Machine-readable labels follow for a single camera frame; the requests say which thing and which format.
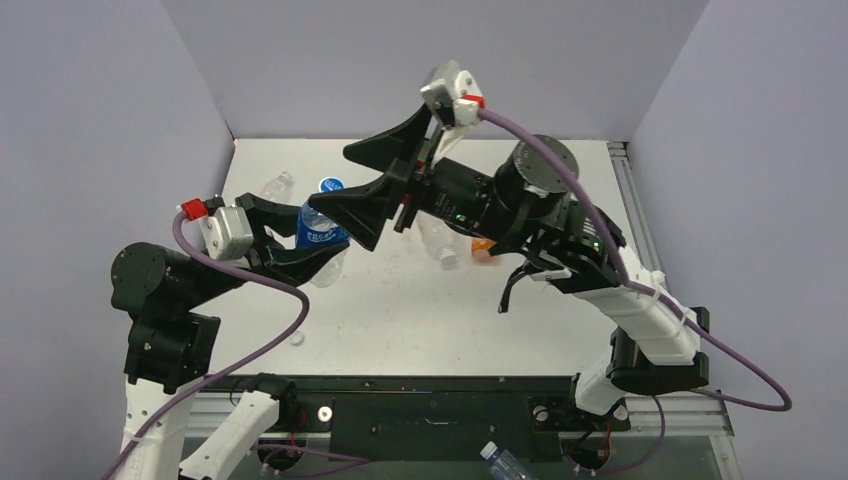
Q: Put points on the aluminium frame rail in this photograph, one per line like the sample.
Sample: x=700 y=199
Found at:
x=641 y=236

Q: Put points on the clear bottle blue-white cap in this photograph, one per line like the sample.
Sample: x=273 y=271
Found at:
x=279 y=189

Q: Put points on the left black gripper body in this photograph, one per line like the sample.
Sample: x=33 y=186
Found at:
x=262 y=252

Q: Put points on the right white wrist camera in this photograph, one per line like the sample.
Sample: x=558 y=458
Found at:
x=453 y=96

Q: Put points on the clear bottle blue label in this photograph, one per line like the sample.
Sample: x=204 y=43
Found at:
x=314 y=229

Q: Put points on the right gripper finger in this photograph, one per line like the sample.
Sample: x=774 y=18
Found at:
x=401 y=142
x=364 y=210

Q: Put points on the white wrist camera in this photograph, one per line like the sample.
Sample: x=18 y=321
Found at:
x=453 y=96
x=225 y=229

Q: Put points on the water bottle under table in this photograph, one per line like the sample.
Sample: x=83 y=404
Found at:
x=502 y=464

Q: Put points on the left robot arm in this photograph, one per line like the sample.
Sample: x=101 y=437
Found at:
x=170 y=345

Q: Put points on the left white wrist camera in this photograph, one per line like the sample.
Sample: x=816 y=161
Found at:
x=225 y=229

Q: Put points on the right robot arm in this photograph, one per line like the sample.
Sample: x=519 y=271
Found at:
x=526 y=207

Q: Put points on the large clear bottle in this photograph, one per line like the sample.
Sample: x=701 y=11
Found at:
x=438 y=240

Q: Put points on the orange drink bottle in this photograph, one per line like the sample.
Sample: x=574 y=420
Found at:
x=480 y=250

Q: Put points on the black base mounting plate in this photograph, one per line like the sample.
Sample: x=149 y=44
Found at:
x=441 y=418

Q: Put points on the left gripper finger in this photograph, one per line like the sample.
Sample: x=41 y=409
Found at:
x=320 y=265
x=263 y=214

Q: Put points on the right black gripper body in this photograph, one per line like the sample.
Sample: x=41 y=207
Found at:
x=416 y=180

